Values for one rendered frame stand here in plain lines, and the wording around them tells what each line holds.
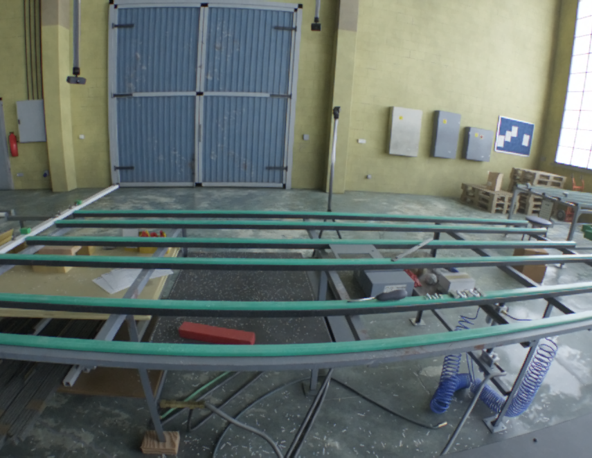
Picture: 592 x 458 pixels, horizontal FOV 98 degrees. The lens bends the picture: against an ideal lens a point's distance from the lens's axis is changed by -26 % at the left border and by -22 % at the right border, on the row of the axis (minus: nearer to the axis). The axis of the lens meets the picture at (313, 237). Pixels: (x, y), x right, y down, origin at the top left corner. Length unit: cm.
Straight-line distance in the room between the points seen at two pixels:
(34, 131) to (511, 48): 1148
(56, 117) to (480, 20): 987
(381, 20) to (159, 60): 482
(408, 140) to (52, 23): 801
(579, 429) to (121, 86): 785
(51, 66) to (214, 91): 352
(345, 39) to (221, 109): 293
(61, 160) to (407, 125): 763
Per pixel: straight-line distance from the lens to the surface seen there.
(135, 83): 763
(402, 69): 793
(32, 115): 857
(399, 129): 760
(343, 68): 706
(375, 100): 761
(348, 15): 735
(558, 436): 88
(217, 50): 731
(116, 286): 172
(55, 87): 807
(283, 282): 176
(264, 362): 82
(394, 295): 110
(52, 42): 823
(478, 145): 871
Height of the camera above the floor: 139
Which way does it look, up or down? 19 degrees down
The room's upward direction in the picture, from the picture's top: 4 degrees clockwise
